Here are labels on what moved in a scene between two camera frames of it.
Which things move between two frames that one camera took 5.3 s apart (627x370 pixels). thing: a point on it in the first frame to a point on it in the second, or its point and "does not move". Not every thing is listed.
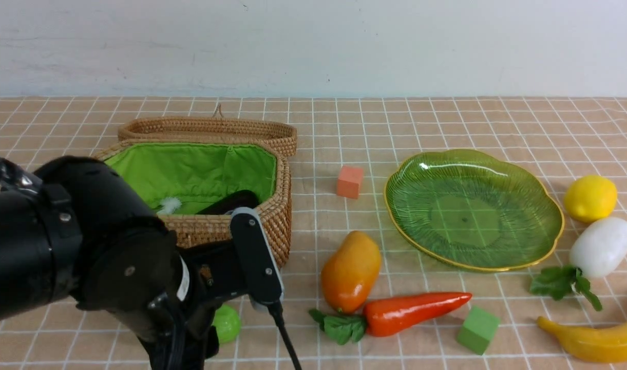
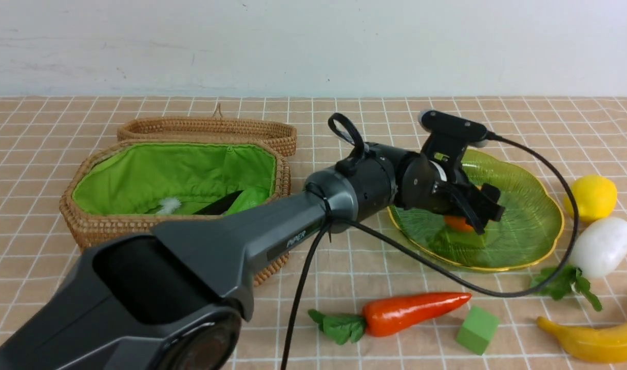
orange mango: x=349 y=271 to x=457 y=223
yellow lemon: x=589 y=197 does not move
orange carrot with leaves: x=386 y=316 does not move
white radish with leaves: x=598 y=245 does not move
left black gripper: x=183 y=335 to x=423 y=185
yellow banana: x=614 y=344 does not move
